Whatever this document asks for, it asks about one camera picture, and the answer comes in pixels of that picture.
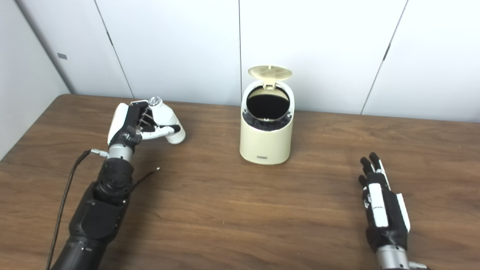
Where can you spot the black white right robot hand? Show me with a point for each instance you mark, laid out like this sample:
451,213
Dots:
386,213

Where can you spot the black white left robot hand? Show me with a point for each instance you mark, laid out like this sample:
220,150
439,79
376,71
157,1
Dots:
120,127

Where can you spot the small white plastic bottle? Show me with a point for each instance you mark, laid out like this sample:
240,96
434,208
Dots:
167,114

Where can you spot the cream-colored bin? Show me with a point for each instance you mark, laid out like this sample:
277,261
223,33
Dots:
266,144

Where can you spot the round cream bin lid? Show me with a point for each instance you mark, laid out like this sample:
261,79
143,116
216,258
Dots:
270,72

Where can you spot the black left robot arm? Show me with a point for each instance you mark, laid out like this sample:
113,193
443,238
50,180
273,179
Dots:
101,213

